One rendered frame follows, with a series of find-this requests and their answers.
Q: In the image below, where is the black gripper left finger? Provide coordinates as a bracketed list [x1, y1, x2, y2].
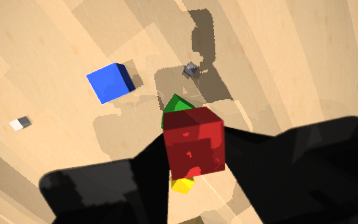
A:
[38, 133, 170, 224]

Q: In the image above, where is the blue block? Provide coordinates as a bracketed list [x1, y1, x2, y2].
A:
[86, 62, 135, 104]

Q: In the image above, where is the white cube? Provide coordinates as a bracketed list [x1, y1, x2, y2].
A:
[10, 117, 31, 131]

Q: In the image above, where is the red block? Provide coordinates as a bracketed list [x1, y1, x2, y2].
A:
[163, 106, 225, 181]

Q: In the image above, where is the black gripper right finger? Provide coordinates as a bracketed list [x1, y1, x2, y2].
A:
[224, 116, 358, 224]

